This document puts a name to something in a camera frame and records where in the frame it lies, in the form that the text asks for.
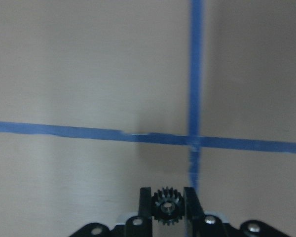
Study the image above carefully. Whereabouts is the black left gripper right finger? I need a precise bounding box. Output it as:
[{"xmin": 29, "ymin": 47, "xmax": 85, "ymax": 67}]
[{"xmin": 184, "ymin": 187, "xmax": 228, "ymax": 237}]

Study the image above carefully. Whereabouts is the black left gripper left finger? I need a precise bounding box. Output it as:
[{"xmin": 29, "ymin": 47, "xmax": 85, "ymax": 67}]
[{"xmin": 124, "ymin": 187, "xmax": 152, "ymax": 237}]

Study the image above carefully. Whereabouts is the black toothed gear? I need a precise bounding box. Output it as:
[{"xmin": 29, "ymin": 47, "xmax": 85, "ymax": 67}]
[{"xmin": 151, "ymin": 187, "xmax": 185, "ymax": 226}]

